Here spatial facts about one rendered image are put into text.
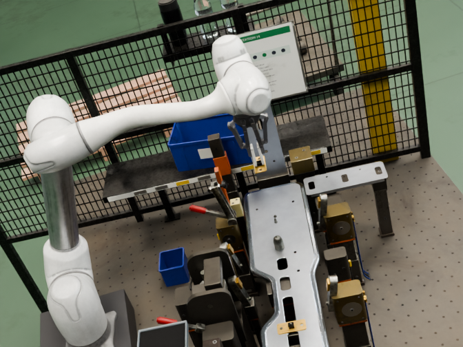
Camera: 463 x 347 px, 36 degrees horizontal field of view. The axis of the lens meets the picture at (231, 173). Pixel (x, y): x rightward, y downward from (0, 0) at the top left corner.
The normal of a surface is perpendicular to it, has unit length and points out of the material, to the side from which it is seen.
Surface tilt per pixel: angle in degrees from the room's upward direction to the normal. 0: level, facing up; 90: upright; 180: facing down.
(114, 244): 0
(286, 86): 90
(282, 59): 90
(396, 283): 0
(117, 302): 4
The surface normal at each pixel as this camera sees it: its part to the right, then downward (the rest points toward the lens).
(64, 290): -0.16, -0.69
